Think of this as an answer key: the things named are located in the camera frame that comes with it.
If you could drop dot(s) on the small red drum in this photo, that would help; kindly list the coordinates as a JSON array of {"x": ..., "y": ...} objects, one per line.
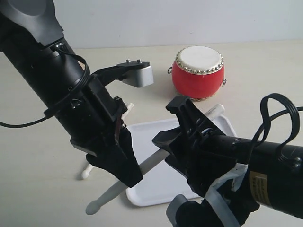
[{"x": 198, "y": 72}]

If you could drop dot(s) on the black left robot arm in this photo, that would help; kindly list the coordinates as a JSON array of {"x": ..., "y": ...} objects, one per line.
[{"x": 33, "y": 41}]

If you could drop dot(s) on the white drumstick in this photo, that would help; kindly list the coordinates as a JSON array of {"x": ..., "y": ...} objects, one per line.
[
  {"x": 146, "y": 166},
  {"x": 85, "y": 173}
]

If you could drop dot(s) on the white plastic tray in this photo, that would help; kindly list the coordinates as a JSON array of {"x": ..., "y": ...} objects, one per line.
[{"x": 162, "y": 183}]

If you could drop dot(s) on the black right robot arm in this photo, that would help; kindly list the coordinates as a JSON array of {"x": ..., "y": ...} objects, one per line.
[{"x": 274, "y": 175}]

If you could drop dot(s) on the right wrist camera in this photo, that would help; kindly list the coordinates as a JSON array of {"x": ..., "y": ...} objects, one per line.
[{"x": 219, "y": 208}]

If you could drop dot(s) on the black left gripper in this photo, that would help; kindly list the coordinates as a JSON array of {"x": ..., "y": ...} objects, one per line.
[{"x": 93, "y": 119}]

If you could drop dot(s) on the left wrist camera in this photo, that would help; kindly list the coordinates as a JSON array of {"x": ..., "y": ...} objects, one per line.
[{"x": 134, "y": 73}]

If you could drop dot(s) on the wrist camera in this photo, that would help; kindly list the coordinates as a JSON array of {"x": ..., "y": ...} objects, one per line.
[
  {"x": 134, "y": 73},
  {"x": 219, "y": 208}
]

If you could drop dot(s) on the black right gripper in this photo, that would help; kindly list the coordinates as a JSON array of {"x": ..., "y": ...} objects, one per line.
[{"x": 195, "y": 154}]

